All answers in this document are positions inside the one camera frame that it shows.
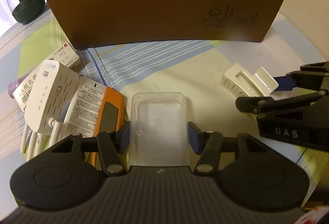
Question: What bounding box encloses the orange black handheld device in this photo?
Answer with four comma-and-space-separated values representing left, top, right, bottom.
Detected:
88, 87, 125, 154

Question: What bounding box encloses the white plastic clip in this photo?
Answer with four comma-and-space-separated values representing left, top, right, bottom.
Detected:
221, 63, 279, 98

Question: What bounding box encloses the white lotion tube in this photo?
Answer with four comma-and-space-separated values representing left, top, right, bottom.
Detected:
54, 76, 106, 143

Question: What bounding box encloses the clear plastic tray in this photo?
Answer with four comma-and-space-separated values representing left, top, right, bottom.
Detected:
129, 93, 190, 167

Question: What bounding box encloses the white wifi router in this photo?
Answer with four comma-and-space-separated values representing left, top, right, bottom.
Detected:
24, 60, 79, 161

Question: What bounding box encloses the white ointment carton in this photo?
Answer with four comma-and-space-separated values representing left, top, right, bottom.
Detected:
13, 42, 81, 112

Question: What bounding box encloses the purple cream tube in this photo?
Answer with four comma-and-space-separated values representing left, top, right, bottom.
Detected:
7, 73, 32, 99

